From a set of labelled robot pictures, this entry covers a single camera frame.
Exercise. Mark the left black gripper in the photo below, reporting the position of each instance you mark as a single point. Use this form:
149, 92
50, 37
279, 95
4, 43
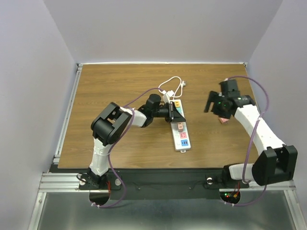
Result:
172, 114

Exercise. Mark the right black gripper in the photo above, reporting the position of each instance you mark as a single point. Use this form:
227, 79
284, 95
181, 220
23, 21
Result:
214, 97

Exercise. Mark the brown pink charger plug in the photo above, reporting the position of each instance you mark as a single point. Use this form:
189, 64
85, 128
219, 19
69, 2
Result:
180, 126

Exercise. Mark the white power strip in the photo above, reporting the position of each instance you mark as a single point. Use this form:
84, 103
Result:
181, 139

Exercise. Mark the pink orange charger plug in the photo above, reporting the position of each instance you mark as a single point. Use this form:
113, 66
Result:
223, 120

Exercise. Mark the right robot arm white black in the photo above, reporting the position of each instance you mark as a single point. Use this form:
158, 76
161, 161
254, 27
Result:
276, 161

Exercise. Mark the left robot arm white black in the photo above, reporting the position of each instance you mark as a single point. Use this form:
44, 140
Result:
112, 124

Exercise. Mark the yellow two-port charger plug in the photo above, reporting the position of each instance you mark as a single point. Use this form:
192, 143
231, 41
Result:
177, 103

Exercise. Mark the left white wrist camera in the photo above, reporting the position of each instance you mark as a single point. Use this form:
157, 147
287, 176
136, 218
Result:
167, 95

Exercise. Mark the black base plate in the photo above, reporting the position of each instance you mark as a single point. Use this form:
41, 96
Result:
157, 184

